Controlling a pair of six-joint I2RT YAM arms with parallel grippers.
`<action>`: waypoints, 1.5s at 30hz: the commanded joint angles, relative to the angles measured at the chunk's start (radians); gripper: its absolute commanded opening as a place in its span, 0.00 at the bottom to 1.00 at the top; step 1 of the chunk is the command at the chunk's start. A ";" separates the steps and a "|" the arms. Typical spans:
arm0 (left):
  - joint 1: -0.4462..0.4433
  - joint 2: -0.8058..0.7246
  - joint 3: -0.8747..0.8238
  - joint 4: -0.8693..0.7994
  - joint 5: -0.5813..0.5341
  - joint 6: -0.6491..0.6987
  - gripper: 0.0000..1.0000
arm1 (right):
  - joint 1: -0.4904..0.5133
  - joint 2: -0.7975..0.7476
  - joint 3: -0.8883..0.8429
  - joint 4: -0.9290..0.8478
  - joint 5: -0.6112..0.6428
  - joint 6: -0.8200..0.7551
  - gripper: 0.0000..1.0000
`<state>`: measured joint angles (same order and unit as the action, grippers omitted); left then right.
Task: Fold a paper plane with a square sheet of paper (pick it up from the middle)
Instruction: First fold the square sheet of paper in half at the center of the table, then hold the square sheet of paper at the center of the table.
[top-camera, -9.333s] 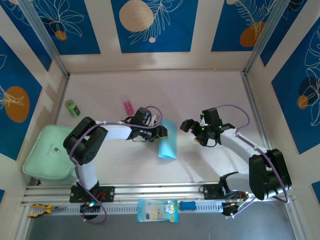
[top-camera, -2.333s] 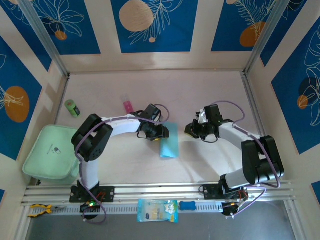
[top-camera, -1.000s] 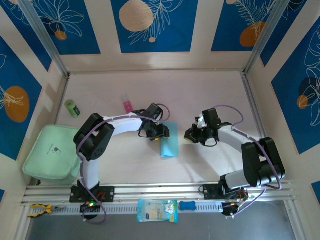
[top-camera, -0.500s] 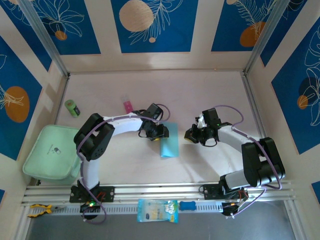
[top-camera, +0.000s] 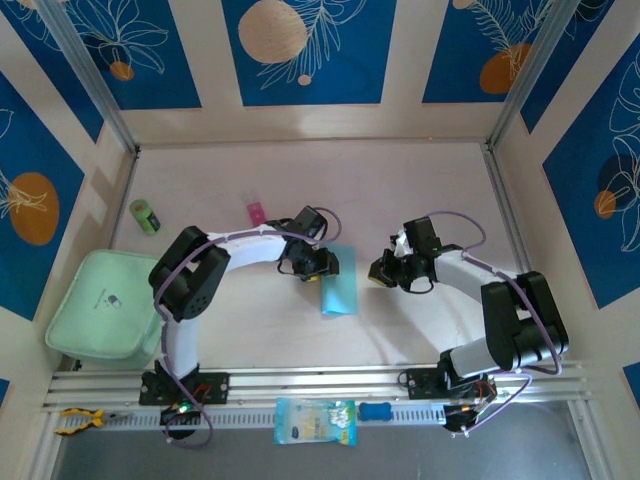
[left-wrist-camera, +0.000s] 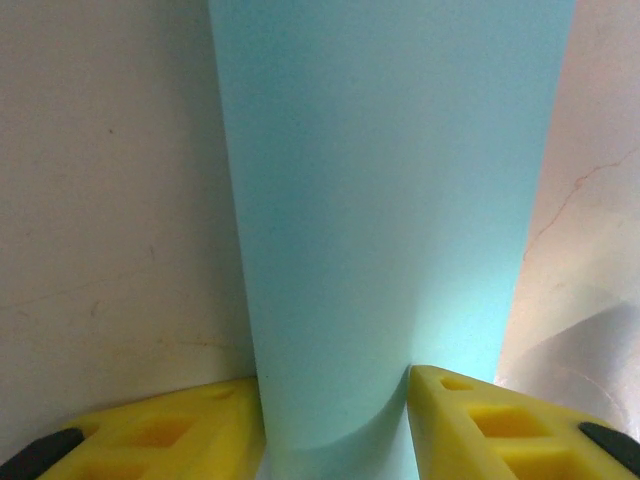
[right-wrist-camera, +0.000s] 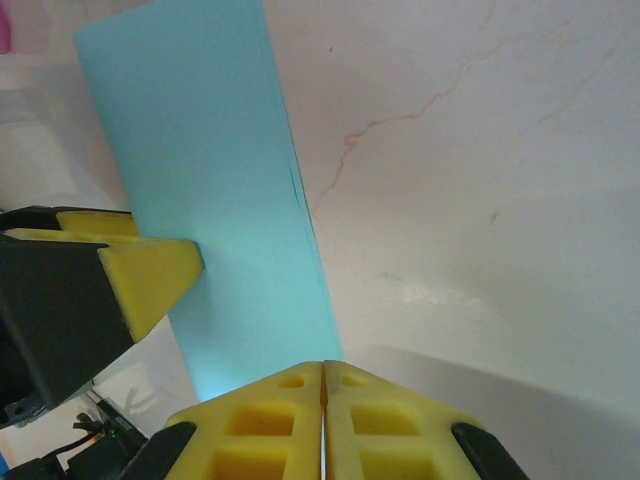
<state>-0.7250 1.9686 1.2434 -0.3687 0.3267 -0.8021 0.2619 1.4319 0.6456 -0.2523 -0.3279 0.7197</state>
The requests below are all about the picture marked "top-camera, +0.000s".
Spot light blue cloth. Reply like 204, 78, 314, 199
319, 243, 361, 317

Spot blue bone-shaped block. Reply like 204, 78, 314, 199
358, 401, 392, 423

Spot blue and white wipes packet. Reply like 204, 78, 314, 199
273, 397, 359, 447

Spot black controller board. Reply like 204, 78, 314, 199
159, 403, 202, 427
442, 403, 482, 434

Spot green bottle with black label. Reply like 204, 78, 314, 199
128, 198, 162, 237

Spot mint green tray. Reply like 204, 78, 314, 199
44, 249, 166, 371

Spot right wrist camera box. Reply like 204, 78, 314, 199
393, 217, 445, 257

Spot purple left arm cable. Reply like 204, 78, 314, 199
153, 205, 343, 449

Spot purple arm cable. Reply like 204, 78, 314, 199
153, 205, 343, 449
427, 210, 564, 436

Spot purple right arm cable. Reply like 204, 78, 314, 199
427, 210, 564, 436

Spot aluminium mounting rail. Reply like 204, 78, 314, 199
42, 362, 591, 411

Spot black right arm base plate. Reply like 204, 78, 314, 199
405, 367, 499, 401

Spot aluminium table edge rail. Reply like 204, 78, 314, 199
482, 145, 561, 359
107, 149, 142, 249

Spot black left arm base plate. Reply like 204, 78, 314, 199
138, 371, 231, 406

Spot slotted grey cable duct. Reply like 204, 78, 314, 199
54, 403, 449, 435

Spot aluminium frame post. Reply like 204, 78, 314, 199
483, 0, 585, 151
37, 0, 142, 154

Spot yellow-handled pliers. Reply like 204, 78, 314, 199
54, 407, 134, 436

